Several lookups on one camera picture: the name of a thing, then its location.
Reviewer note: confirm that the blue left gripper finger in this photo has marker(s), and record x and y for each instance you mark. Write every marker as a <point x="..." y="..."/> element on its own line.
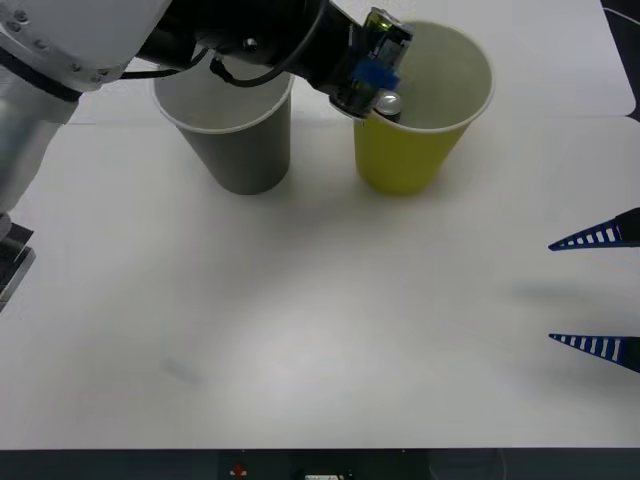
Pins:
<point x="372" y="74"/>

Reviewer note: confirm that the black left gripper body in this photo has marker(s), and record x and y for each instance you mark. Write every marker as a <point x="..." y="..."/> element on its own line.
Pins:
<point x="332" y="55"/>

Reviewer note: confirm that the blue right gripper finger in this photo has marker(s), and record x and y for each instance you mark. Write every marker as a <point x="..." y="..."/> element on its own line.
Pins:
<point x="627" y="231"/>
<point x="627" y="352"/>

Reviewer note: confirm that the grey drink can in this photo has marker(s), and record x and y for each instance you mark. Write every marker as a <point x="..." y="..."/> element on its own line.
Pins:
<point x="386" y="42"/>

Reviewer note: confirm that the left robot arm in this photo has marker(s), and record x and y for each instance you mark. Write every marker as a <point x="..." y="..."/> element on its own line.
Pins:
<point x="75" y="40"/>

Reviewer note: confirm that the dark can with silver top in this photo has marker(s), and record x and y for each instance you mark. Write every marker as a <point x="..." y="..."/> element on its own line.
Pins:
<point x="390" y="103"/>

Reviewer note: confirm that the yellow-green plastic waste bin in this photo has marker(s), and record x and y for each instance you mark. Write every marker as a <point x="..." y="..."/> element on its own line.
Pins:
<point x="400" y="160"/>

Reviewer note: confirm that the grey plastic waste bin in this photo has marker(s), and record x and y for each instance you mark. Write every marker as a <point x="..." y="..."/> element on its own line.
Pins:
<point x="240" y="160"/>

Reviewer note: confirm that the red button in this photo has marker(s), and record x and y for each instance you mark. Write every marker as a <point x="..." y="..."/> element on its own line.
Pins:
<point x="238" y="470"/>

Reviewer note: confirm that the black robot torso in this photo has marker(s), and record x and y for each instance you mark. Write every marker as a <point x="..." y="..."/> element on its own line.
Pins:
<point x="125" y="465"/>

